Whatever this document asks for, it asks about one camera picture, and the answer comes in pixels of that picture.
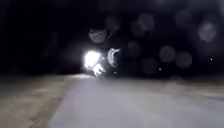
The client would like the grey paved path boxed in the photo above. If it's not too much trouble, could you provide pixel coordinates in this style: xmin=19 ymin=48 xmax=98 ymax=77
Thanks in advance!
xmin=48 ymin=74 xmax=224 ymax=128

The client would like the bare dirt verge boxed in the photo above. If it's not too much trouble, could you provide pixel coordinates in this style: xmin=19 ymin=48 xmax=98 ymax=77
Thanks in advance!
xmin=0 ymin=74 xmax=83 ymax=128
xmin=133 ymin=77 xmax=224 ymax=101

